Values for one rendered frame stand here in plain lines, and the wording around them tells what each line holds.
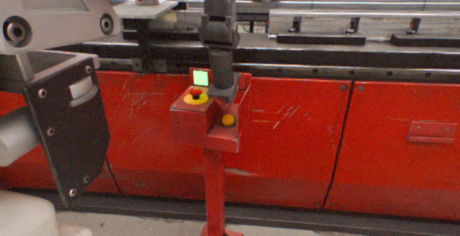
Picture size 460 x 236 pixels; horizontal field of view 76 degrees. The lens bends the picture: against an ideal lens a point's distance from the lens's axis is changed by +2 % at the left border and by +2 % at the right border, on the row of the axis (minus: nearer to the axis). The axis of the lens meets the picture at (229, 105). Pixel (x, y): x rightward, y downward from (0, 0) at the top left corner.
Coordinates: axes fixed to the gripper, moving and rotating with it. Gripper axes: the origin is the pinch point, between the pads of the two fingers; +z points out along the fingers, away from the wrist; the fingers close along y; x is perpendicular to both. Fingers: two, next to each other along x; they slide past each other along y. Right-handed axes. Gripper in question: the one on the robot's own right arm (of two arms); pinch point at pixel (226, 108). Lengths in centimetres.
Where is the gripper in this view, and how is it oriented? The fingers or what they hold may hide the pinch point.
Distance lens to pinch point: 83.0
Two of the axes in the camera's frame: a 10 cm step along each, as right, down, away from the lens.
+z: 0.7, 7.4, 6.7
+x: -9.6, -1.2, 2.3
